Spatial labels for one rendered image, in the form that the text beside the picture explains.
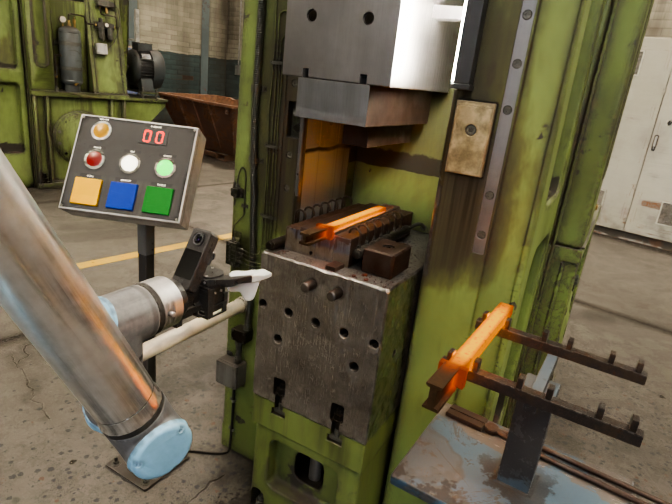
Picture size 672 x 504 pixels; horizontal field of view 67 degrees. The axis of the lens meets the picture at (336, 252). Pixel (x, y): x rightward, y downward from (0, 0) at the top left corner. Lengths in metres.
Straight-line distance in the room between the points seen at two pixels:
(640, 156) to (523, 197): 5.16
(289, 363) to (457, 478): 0.58
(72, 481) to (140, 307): 1.29
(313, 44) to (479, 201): 0.55
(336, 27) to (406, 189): 0.65
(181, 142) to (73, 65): 4.42
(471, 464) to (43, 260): 0.86
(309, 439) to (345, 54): 1.03
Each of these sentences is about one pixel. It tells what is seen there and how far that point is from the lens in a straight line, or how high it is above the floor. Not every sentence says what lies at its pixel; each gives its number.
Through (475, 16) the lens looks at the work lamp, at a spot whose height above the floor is 1.53.
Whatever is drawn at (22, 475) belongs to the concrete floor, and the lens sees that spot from 2.16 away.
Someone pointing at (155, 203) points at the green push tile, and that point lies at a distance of 1.47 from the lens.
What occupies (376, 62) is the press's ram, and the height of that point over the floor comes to 1.41.
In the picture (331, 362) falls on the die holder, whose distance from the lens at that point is 1.37.
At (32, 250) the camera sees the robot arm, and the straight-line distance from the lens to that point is 0.61.
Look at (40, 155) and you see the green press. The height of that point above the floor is 0.33.
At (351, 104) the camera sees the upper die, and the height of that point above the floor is 1.32.
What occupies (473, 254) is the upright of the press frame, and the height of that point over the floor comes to 0.99.
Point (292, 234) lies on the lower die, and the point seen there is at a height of 0.96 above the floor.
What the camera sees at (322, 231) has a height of 1.01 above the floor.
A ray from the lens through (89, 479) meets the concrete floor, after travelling 2.08.
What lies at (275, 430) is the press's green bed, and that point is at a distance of 1.61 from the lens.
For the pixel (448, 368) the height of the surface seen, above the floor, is 0.96.
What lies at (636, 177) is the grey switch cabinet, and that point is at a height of 0.70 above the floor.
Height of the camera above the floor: 1.37
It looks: 19 degrees down
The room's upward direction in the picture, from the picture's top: 6 degrees clockwise
